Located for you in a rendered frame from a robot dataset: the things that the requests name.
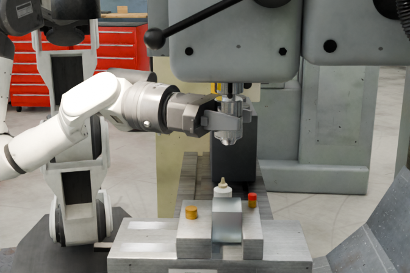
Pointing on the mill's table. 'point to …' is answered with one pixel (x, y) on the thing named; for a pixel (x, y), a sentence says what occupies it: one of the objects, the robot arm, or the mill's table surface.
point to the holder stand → (236, 152)
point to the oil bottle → (222, 190)
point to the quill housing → (231, 30)
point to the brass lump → (191, 212)
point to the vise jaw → (195, 231)
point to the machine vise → (128, 253)
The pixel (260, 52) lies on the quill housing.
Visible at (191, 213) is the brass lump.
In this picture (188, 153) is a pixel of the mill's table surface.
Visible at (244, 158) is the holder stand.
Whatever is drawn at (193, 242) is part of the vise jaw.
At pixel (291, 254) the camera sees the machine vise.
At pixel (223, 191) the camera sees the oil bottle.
